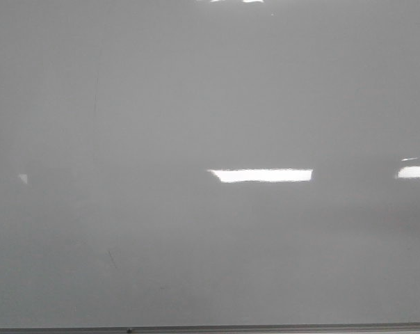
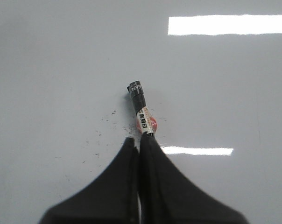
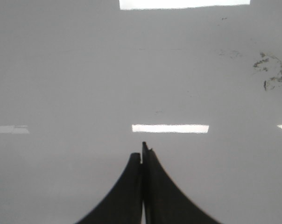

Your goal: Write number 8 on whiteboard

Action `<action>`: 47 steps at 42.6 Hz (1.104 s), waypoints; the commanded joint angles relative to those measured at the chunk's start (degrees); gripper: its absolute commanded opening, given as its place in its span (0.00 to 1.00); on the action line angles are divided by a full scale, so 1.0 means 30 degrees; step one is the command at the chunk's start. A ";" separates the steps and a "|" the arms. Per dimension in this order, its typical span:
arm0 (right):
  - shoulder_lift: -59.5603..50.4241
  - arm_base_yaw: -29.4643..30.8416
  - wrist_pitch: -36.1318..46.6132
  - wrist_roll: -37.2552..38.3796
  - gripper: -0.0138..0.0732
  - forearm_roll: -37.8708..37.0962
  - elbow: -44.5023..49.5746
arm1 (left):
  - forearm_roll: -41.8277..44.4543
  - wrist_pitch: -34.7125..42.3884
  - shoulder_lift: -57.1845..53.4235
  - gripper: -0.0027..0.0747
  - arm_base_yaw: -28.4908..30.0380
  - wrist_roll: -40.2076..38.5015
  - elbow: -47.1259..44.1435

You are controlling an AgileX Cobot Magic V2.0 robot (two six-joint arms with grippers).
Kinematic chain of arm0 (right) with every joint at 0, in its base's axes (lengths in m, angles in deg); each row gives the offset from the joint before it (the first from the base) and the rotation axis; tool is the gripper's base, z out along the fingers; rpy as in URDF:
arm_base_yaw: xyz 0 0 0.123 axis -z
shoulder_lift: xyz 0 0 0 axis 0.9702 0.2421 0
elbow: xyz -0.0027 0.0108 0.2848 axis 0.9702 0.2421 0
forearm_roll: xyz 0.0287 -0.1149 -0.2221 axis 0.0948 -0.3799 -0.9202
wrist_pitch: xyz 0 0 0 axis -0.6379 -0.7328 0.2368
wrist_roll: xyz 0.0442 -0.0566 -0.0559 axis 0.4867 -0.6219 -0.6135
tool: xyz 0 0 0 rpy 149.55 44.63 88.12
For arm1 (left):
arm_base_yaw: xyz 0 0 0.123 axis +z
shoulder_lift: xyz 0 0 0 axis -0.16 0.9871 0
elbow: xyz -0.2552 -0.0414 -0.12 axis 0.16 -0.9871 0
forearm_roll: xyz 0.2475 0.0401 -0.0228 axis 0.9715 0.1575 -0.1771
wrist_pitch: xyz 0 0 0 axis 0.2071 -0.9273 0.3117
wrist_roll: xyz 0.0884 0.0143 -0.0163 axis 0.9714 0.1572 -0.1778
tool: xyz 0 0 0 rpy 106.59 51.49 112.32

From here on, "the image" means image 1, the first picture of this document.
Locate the white glossy whiteboard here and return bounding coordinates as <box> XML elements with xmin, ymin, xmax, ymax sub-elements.
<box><xmin>0</xmin><ymin>1</ymin><xmax>420</xmax><ymax>327</ymax></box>

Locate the grey aluminium whiteboard frame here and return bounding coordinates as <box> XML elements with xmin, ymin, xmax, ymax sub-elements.
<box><xmin>0</xmin><ymin>322</ymin><xmax>420</xmax><ymax>333</ymax></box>

